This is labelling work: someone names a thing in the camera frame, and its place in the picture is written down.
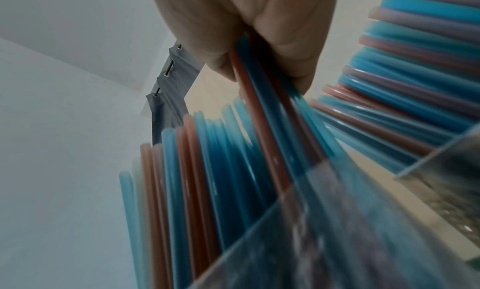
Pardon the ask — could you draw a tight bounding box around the grey metal frame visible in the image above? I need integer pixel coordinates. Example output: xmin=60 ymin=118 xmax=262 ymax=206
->
xmin=140 ymin=40 xmax=206 ymax=146

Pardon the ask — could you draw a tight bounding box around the person's right hand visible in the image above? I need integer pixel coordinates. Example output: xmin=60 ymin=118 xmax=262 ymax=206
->
xmin=148 ymin=0 xmax=341 ymax=97

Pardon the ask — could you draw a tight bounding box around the dark orange drinking straw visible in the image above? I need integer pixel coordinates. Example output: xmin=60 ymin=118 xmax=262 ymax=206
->
xmin=247 ymin=29 xmax=332 ymax=164

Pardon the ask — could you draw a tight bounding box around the clear glass cup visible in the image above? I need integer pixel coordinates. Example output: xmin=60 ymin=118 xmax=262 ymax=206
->
xmin=393 ymin=127 xmax=480 ymax=266
xmin=195 ymin=155 xmax=480 ymax=289

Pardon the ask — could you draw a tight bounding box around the blue drinking straw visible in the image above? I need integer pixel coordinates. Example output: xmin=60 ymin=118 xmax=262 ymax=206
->
xmin=236 ymin=35 xmax=324 ymax=170

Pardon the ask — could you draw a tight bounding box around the bunch of coloured straws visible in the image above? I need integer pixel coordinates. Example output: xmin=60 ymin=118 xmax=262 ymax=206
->
xmin=307 ymin=0 xmax=480 ymax=176
xmin=119 ymin=96 xmax=338 ymax=289

